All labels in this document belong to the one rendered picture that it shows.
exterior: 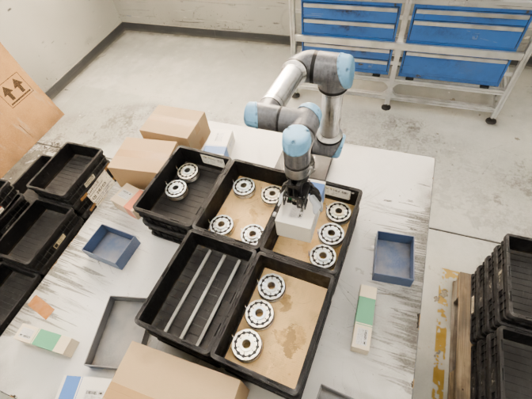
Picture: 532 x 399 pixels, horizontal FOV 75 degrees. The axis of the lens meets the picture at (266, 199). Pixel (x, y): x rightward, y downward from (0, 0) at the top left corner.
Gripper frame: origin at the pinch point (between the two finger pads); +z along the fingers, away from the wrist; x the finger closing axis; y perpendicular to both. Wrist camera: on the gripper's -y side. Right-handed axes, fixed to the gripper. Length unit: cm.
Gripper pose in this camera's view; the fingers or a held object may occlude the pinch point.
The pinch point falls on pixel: (301, 205)
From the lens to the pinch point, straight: 119.5
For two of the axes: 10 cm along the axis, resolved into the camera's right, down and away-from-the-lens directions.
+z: 1.0, 5.9, 8.0
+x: 9.4, 2.1, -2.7
